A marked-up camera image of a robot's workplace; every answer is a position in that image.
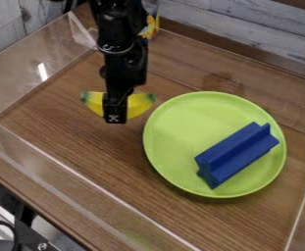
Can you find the green round plate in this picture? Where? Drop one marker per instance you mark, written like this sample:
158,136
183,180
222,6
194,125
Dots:
187,125

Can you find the black metal table leg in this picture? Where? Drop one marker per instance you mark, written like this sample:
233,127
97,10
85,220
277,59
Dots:
30,241

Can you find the blue T-shaped block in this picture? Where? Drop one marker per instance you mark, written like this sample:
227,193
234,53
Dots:
223,160

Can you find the yellow labelled tin can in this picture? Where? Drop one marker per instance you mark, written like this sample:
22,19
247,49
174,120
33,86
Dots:
151,28

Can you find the yellow toy banana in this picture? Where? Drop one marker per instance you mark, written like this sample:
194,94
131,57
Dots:
138,103

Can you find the clear acrylic tray wall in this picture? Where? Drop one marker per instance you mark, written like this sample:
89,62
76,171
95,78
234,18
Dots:
88,212

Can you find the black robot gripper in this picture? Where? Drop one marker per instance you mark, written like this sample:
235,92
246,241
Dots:
124,72

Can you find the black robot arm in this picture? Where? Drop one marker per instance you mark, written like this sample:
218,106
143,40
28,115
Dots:
120,20

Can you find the clear acrylic corner bracket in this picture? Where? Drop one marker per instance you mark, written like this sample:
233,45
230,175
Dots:
83,35

